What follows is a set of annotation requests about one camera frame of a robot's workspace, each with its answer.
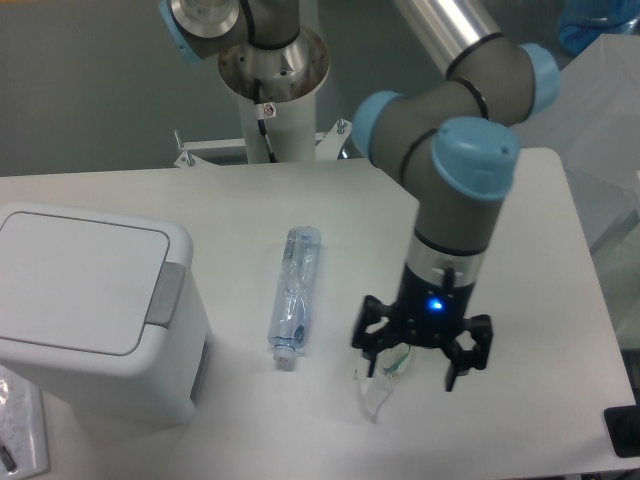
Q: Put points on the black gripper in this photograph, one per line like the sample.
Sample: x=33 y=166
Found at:
x=427 y=315

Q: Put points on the white plastic trash can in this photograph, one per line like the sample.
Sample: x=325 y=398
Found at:
x=102 y=310

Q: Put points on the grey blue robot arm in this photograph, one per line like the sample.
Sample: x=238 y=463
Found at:
x=452 y=148

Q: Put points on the crumpled white plastic wrapper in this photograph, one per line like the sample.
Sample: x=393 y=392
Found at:
x=376 y=388

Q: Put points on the crushed clear plastic bottle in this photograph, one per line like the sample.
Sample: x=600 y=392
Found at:
x=294 y=296

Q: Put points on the black device at edge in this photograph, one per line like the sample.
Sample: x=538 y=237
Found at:
x=622 y=424

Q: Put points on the blue plastic bag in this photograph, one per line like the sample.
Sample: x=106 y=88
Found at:
x=582 y=22

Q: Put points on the clear sleeve with paper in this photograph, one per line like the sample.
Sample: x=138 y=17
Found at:
x=24 y=445

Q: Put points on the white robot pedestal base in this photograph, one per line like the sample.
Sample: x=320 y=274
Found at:
x=276 y=92

